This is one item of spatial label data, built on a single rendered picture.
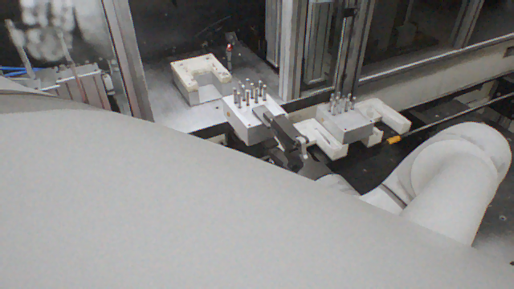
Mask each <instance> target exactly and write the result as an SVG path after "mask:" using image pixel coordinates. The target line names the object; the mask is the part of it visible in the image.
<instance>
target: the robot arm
mask: <svg viewBox="0 0 514 289"><path fill-rule="evenodd" d="M252 112H253V113H254V114H255V115H256V117H257V118H259V119H260V120H261V122H262V123H263V124H264V125H265V127H266V128H267V129H269V128H270V129H271V130H272V132H273V133H274V135H275V137H276V139H277V140H278V141H277V140H276V139H275V138H271V139H269V140H266V141H263V142H261V144H262V145H263V146H264V148H265V149H266V150H267V151H266V152H265V156H266V157H267V156H269V158H268V160H269V162H270V163H271V164H270V163H268V162H266V161H263V160H261V159H259V158H256V157H251V156H248V155H247V154H244V153H241V152H238V151H235V150H233V149H229V148H226V147H225V146H222V145H220V144H215V143H213V142H210V141H208V140H203V139H201V138H199V137H196V136H192V135H190V134H187V133H184V132H180V131H178V130H175V129H173V128H169V127H167V126H164V125H162V124H157V123H154V122H151V121H147V120H142V119H139V118H136V117H133V116H128V115H125V114H121V113H119V112H113V111H110V110H107V109H104V108H99V107H97V106H91V105H88V104H83V103H80V102H76V101H73V100H68V99H64V98H62V97H58V96H54V95H51V94H48V93H45V92H40V91H37V90H34V89H31V88H26V87H24V86H22V85H20V84H18V83H15V82H13V81H11V80H9V79H6V78H4V77H2V76H0V289H514V267H513V266H511V265H509V264H507V263H505V262H503V261H501V260H499V259H498V258H497V257H495V256H493V255H491V254H488V253H486V252H483V251H481V250H478V249H476V248H474V247H472V246H471V244H472V242H473V240H474V238H475V235H476V232H477V230H478V229H479V225H480V223H481V221H482V219H483V216H484V214H485V212H486V209H487V206H488V205H489V204H490V203H491V201H492V199H493V198H494V196H495V194H496V191H497V189H498V187H499V184H500V183H501V182H502V180H503V179H504V178H505V176H506V174H507V172H508V169H509V167H510V164H511V160H512V153H511V150H510V147H509V144H508V142H507V141H506V139H505V138H504V137H503V136H502V135H501V134H500V133H499V132H497V131H496V130H495V129H494V128H491V127H489V126H487V125H486V124H480V123H475V122H465V123H462V124H457V125H454V126H451V127H449V128H446V129H444V130H442V131H441V132H439V133H438V134H436V135H435V136H433V137H431V138H430V139H429V140H427V141H425V142H424V143H423V144H421V145H420V146H419V147H417V148H416V149H415V150H414V151H413V152H412V153H411V154H410V155H409V156H408V157H407V158H406V159H405V160H404V161H403V162H402V163H401V164H400V165H399V166H398V167H397V168H396V169H395V170H394V171H393V172H392V173H391V174H390V175H389V177H388V178H387V179H385V180H384V181H383V182H382V183H381V184H380V185H379V186H378V187H377V188H376V189H374V190H372V191H371V192H369V193H367V194H365V195H363V196H361V195H360V194H359V193H358V192H357V191H356V190H355V189H354V188H353V187H352V186H351V185H350V184H349V183H348V182H347V181H346V180H345V179H344V178H343V177H342V176H340V175H338V174H334V173H333V172H332V171H331V170H330V169H329V168H328V167H327V166H326V165H325V164H324V163H322V162H319V161H315V160H313V159H312V156H311V154H310V153H309V152H307V149H306V144H309V143H310V140H309V138H308V137H307V136H305V135H303V134H302V133H301V132H300V131H299V130H298V129H297V128H296V127H295V126H294V125H293V124H292V122H291V121H290V120H289V119H288V118H287V117H285V116H284V115H283V114H279V115H276V116H273V114H272V113H271V112H270V111H269V110H268V108H267V107H266V105H265V104H263V105H260V106H258V107H254V108H252ZM279 143H280V145H281V146H282V148H283V149H284V151H283V150H282V149H280V148H279V147H277V146H279ZM276 161H277V163H275V162H276Z"/></svg>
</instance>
